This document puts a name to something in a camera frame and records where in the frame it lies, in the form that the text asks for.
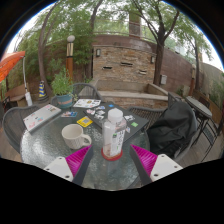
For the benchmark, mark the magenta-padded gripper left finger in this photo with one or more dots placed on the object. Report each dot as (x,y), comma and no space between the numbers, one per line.
(77,160)

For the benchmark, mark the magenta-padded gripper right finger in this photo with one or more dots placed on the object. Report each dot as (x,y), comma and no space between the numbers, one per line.
(146,159)

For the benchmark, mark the clear plastic drink bottle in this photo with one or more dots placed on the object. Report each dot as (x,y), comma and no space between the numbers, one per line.
(113,133)

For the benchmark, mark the white ceramic mug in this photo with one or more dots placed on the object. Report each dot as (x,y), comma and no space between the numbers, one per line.
(73,136)

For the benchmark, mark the flat round red coaster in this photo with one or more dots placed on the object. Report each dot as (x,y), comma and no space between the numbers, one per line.
(111,158)

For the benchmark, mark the round glass table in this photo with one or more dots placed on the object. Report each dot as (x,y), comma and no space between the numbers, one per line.
(46,143)

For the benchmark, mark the yellow card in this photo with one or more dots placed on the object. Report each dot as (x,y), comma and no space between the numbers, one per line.
(85,121)

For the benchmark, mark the black jacket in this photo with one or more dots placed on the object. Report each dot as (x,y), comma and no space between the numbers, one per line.
(173,128)

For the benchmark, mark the small colourful card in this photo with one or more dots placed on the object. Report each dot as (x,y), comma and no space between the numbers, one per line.
(69,114)

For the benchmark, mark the grey mesh chair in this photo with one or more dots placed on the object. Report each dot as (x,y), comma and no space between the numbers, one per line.
(13,123)
(85,90)
(141,111)

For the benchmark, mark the silver laptop with stickers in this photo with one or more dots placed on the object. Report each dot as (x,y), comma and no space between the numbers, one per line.
(41,116)

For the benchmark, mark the black metal chair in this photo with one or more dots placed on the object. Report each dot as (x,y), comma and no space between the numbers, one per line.
(211,133)
(205,101)

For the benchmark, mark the potted green plant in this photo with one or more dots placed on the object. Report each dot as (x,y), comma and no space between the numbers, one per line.
(62,88)

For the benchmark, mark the small round dark table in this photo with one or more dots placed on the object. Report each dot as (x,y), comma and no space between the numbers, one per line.
(199,106)

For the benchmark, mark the blue yellow striped cone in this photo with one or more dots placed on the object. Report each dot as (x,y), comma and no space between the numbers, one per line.
(42,90)

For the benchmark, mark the wooden bench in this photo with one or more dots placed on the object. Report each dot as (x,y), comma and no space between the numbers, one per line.
(16,91)

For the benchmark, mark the forked dark tree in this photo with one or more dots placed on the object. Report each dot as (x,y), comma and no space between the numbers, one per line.
(158,63)

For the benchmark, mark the thin tree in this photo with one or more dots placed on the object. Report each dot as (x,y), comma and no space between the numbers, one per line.
(196,66)

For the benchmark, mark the leaning tree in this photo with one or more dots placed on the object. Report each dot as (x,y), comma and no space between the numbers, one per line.
(40,60)

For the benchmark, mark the orange patio umbrella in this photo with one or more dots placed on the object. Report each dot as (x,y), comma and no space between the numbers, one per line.
(10,61)

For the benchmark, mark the slim tree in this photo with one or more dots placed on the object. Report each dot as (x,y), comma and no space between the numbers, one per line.
(93,16)

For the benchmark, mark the grey wall box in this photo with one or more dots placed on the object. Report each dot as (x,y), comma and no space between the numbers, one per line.
(163,79)

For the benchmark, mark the wooden globe lamp post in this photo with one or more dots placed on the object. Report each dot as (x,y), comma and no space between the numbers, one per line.
(193,80)
(70,63)

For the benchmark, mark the black wall lamp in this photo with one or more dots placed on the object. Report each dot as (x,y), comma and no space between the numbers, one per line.
(98,52)
(152,59)

